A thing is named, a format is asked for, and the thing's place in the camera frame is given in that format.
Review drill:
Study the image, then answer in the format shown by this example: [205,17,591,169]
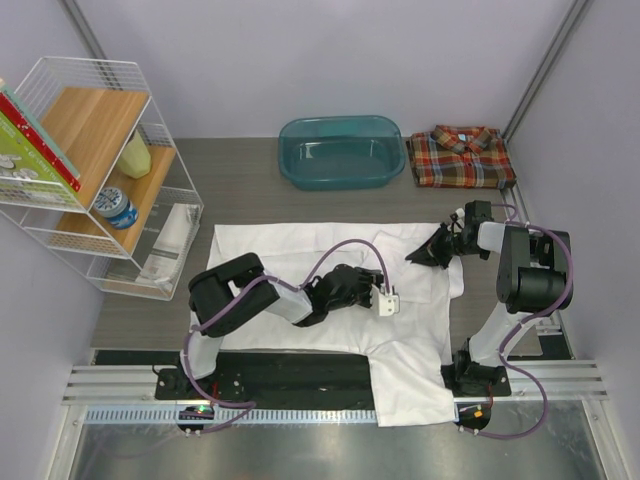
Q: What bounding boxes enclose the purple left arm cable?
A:
[94,239,394,459]

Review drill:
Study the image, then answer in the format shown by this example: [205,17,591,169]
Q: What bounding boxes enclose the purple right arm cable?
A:
[464,202,574,442]

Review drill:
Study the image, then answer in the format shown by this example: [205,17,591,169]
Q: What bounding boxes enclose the green book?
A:
[1,114,78,208]

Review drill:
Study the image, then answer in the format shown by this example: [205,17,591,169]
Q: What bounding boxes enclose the white wire shelf rack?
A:
[1,57,203,300]

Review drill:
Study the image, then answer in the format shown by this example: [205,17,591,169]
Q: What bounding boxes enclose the blue white round jar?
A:
[94,187,138,230]

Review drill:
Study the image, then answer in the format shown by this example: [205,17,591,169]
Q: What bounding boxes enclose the slotted grey cable duct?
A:
[84,405,377,425]

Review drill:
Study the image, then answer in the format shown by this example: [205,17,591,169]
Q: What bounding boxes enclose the white long sleeve shirt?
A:
[208,223,464,427]

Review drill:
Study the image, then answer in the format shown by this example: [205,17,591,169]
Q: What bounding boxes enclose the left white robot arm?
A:
[177,253,388,399]

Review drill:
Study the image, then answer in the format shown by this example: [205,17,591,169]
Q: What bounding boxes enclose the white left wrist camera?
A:
[371,285,400,317]

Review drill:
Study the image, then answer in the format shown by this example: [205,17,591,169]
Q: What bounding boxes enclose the bagged manual booklet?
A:
[134,203,201,293]

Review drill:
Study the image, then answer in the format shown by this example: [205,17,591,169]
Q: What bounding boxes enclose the aluminium frame rail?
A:
[63,360,607,405]

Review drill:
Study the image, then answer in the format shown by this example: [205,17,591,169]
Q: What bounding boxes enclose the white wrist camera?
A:
[449,208,465,234]
[371,285,400,317]

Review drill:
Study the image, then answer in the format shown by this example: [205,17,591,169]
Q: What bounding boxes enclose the folded plaid flannel shirt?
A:
[406,125,517,190]

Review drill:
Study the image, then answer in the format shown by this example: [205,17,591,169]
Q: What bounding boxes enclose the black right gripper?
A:
[407,222,489,270]

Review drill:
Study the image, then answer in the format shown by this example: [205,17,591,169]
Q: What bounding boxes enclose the teal plastic basin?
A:
[278,115,408,191]

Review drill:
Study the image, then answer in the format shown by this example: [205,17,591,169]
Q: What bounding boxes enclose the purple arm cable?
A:
[464,202,574,442]
[94,239,394,459]

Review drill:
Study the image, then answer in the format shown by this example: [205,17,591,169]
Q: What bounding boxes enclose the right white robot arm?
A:
[405,200,573,397]

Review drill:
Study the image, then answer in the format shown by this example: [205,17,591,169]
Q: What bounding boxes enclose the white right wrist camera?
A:
[449,208,465,234]

